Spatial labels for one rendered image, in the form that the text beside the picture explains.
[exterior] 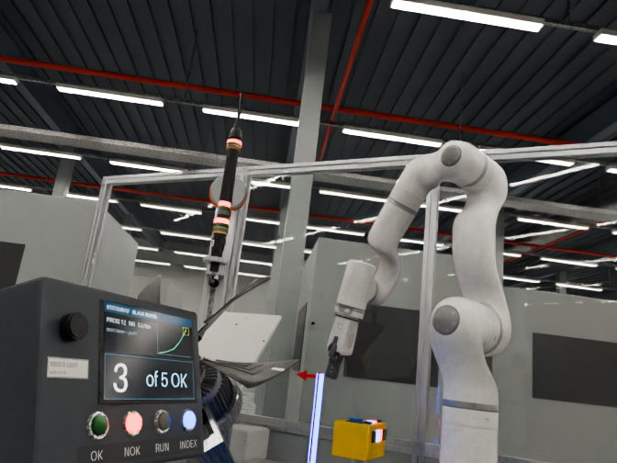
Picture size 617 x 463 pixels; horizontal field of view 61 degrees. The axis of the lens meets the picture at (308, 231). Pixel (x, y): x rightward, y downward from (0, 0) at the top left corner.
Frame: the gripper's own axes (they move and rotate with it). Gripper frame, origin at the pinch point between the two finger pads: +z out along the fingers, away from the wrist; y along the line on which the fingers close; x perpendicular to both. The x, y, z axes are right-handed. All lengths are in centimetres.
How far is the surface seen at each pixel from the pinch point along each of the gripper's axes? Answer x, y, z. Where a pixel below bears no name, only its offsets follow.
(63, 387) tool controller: -9, -104, -3
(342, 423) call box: -7.3, -2.4, 12.0
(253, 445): 31, 32, 37
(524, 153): -31, 50, -88
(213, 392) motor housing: 26.6, -14.1, 14.4
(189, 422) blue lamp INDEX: -12, -85, 1
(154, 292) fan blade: 59, -11, -6
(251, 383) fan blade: 6.6, -33.6, 4.5
